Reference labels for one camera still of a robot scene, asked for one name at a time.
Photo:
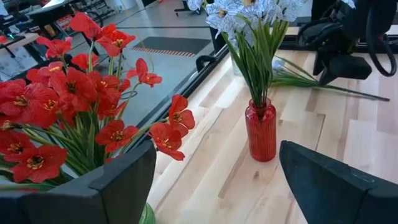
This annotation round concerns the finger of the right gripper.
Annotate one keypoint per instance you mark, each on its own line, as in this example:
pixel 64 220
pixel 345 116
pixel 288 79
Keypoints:
pixel 319 63
pixel 348 67

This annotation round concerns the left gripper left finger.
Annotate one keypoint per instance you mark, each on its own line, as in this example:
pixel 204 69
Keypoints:
pixel 77 205

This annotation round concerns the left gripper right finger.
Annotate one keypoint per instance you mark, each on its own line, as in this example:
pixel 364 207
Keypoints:
pixel 335 199

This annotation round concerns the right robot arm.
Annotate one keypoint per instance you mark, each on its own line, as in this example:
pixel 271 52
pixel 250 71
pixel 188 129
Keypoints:
pixel 357 12

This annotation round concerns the green glass vase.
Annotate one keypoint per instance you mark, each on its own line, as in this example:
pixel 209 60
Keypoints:
pixel 147 216

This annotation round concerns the red glass vase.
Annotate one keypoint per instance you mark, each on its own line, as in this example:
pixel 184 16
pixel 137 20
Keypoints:
pixel 260 137

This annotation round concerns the black floor stand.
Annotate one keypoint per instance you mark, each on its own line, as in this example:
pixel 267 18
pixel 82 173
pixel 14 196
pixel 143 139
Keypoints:
pixel 186 7

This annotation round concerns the black mat orange striped edge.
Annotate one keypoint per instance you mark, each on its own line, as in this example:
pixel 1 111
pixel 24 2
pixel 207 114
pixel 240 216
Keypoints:
pixel 174 45

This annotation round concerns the shelving with red bins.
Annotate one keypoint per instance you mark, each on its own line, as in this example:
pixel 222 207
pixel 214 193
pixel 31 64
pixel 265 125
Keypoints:
pixel 93 9

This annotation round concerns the black aluminium table frame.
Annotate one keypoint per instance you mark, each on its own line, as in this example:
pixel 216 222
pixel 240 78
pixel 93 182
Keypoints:
pixel 189 88

